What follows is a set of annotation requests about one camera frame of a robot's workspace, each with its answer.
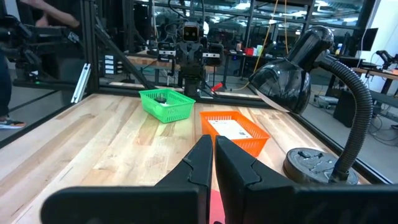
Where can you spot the white card reader box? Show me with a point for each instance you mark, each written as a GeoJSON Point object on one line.
{"type": "Point", "coordinates": [230, 129]}

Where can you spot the black neighbouring station robot arm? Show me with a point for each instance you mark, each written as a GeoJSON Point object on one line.
{"type": "Point", "coordinates": [31, 40]}

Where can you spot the silver aluminium extrusion bar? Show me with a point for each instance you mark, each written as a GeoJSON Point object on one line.
{"type": "Point", "coordinates": [81, 82]}

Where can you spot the small clear plastic packet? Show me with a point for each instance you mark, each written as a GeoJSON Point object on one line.
{"type": "Point", "coordinates": [165, 104]}

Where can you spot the person's leg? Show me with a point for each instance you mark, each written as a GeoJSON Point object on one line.
{"type": "Point", "coordinates": [4, 87]}

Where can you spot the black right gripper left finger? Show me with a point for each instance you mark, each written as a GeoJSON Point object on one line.
{"type": "Point", "coordinates": [192, 174]}

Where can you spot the small red object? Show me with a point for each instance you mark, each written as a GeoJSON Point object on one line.
{"type": "Point", "coordinates": [217, 87]}

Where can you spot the green plastic basket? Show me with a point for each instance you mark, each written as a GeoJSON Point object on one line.
{"type": "Point", "coordinates": [168, 113]}

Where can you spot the person's shoe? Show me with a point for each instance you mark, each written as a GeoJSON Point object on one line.
{"type": "Point", "coordinates": [11, 123]}

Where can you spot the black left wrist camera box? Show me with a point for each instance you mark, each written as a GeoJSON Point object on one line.
{"type": "Point", "coordinates": [190, 32]}

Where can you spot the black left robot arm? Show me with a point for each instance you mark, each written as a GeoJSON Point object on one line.
{"type": "Point", "coordinates": [190, 84]}

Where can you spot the small black cube adapter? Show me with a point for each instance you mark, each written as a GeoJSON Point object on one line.
{"type": "Point", "coordinates": [160, 99]}

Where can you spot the orange plastic basket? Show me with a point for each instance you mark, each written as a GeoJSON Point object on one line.
{"type": "Point", "coordinates": [245, 146]}

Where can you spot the black gooseneck desk lamp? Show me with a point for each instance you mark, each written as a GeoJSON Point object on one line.
{"type": "Point", "coordinates": [286, 81]}

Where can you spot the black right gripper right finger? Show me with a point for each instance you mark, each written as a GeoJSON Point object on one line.
{"type": "Point", "coordinates": [236, 180]}

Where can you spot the pink plastic bin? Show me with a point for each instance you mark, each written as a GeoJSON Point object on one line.
{"type": "Point", "coordinates": [217, 208]}

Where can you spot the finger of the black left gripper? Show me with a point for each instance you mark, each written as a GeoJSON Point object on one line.
{"type": "Point", "coordinates": [186, 54]}
{"type": "Point", "coordinates": [197, 54]}

